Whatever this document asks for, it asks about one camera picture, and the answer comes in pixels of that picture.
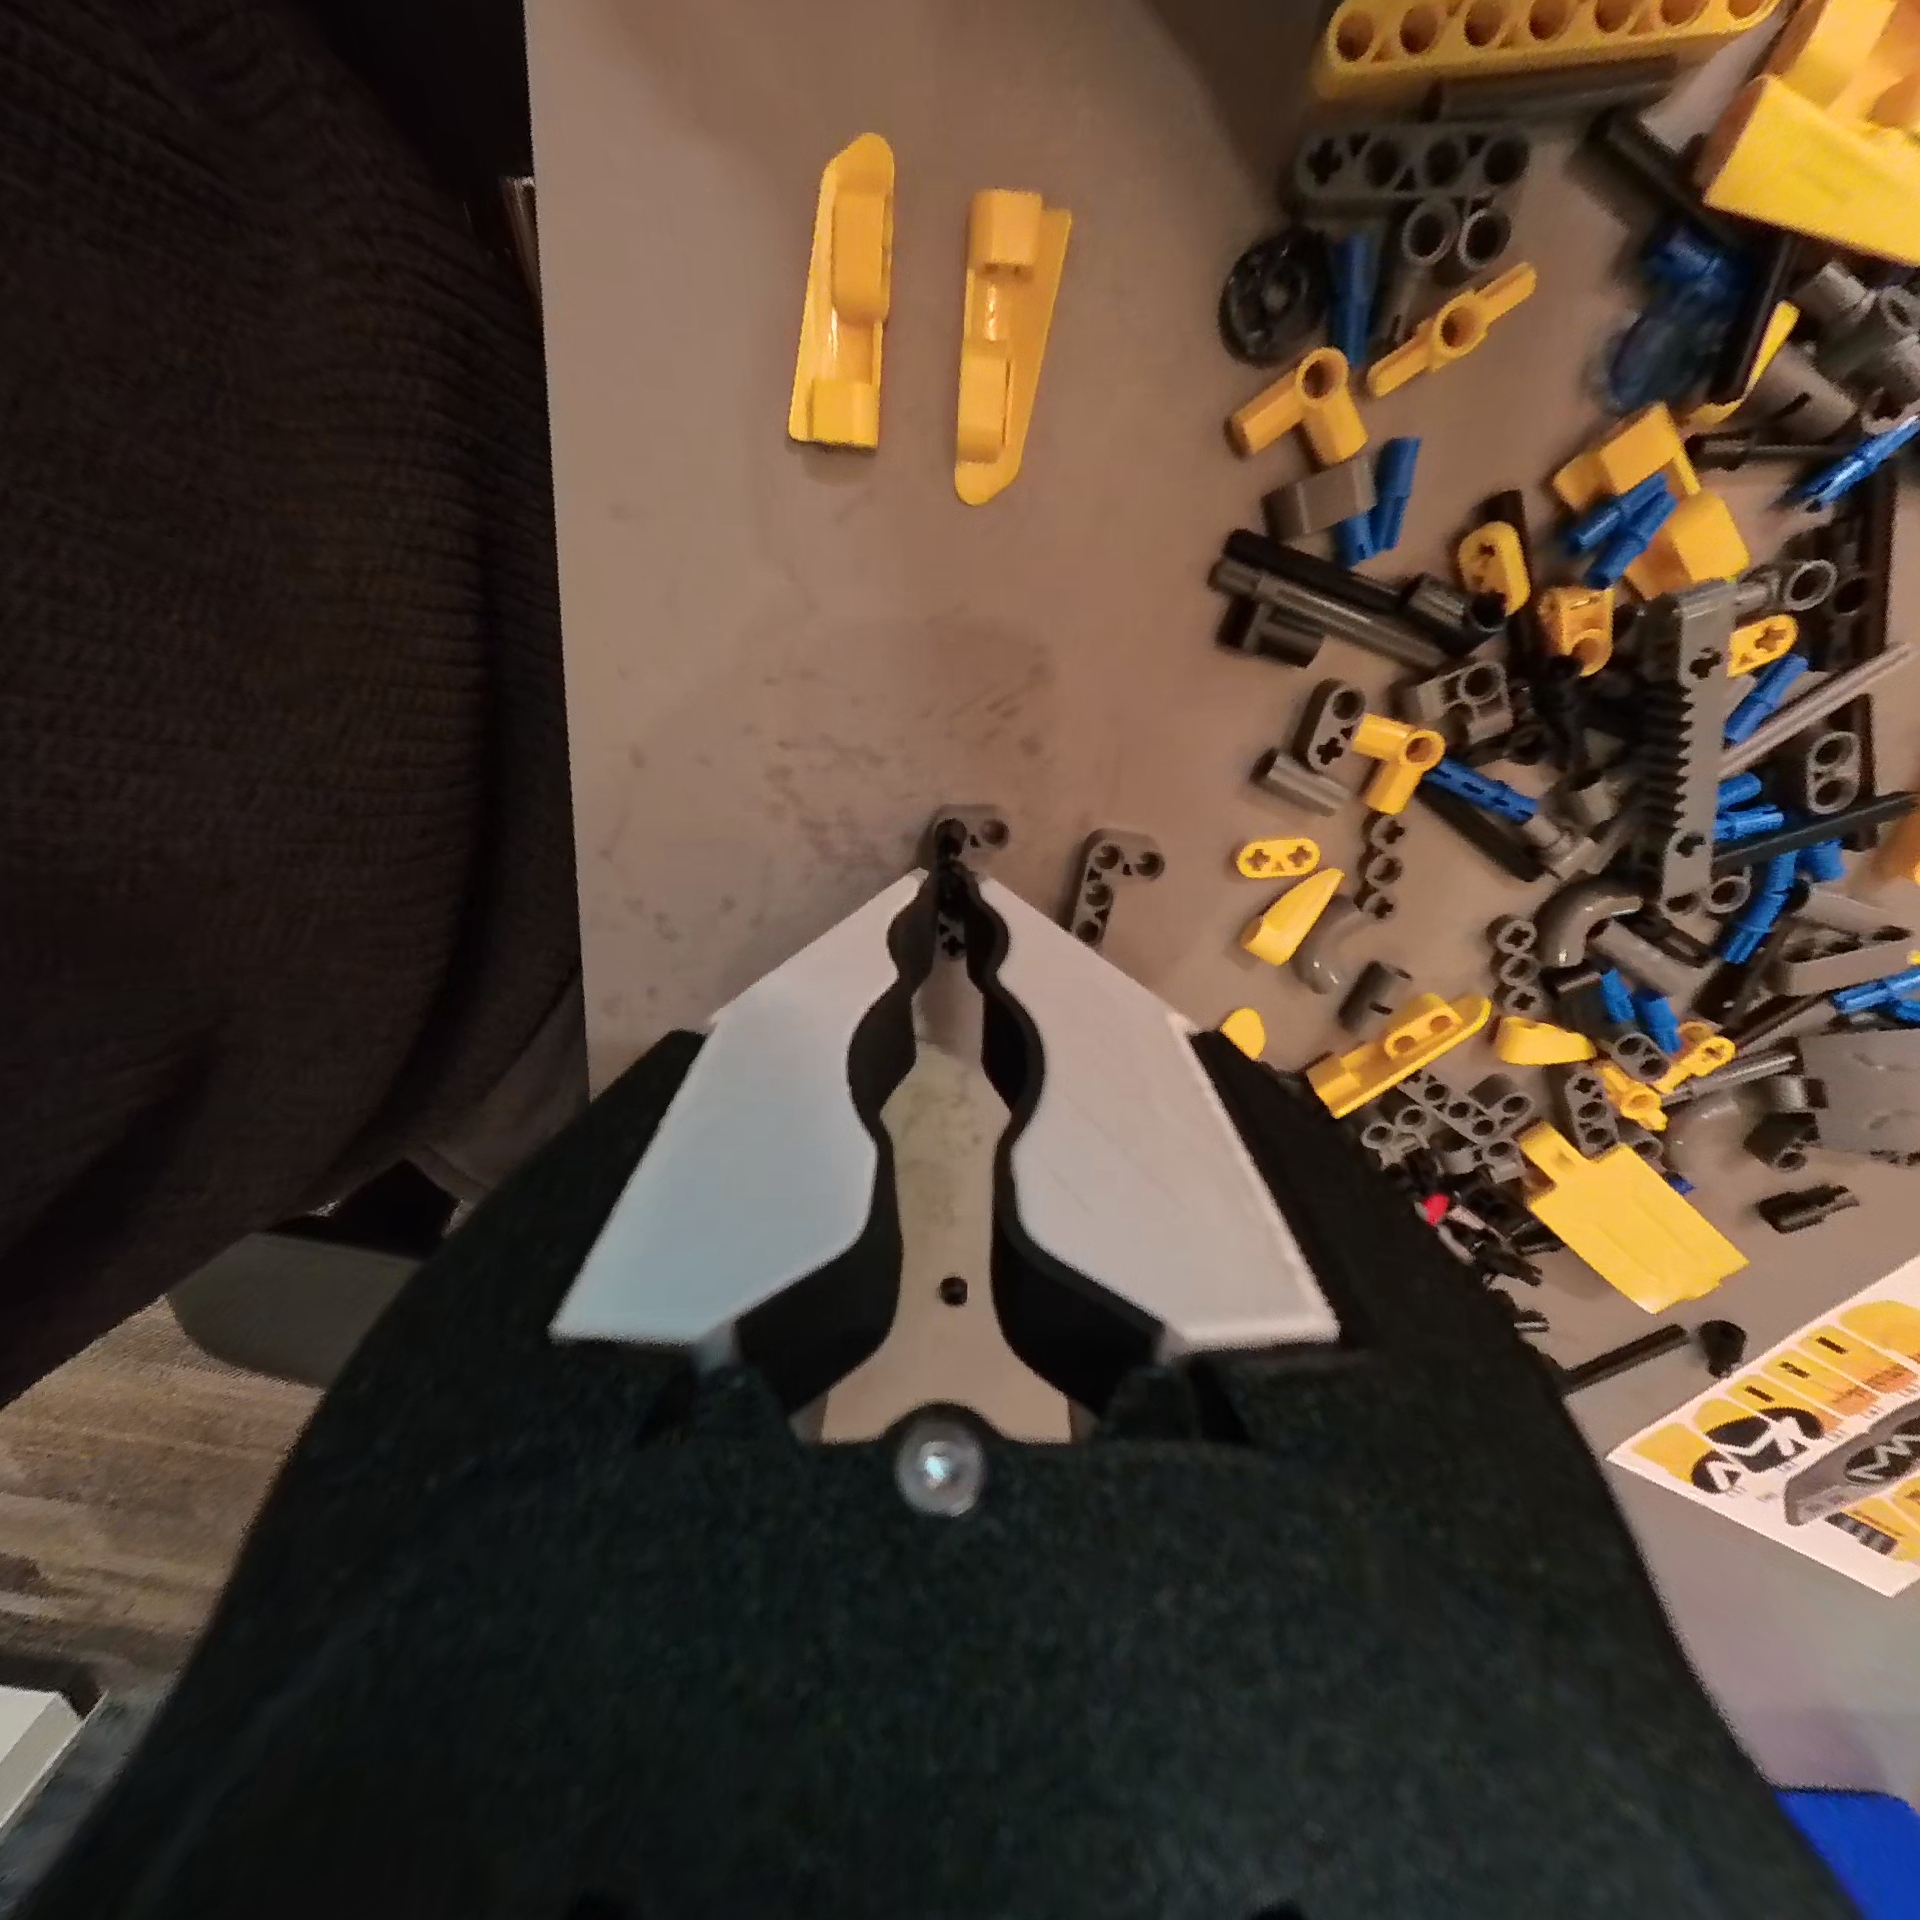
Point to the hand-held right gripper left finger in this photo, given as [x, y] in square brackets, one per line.
[750, 1185]

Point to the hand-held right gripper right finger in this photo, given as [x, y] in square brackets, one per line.
[1142, 1185]

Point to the pile of black red pins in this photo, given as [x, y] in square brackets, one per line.
[1477, 1245]

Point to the dark grey bent beam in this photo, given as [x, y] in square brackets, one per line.
[975, 828]
[1103, 885]

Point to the pile of mixed brick parts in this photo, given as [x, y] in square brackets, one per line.
[1652, 676]

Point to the person's grey trousers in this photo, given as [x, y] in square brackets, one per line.
[494, 1109]

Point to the yellow ribbed panel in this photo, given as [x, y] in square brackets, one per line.
[1634, 1224]

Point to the black axle rod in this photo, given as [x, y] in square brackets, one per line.
[1629, 1355]

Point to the grey gear rack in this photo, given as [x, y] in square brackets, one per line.
[1681, 751]

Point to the yellow grey sticker sheet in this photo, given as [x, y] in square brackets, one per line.
[1799, 1440]

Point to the dark grey curved panel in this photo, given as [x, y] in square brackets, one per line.
[1869, 1095]

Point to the yellow curved panel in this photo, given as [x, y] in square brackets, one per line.
[840, 301]
[997, 360]

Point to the black pulley wheel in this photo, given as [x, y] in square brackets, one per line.
[1271, 301]

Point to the clear blue round dish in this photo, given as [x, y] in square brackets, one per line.
[1657, 353]

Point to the yellow beam with holes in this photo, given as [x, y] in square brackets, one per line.
[1501, 38]

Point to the large yellow brick panel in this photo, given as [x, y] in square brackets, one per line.
[1816, 165]

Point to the white pedestal cabinet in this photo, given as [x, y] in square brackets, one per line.
[38, 1757]

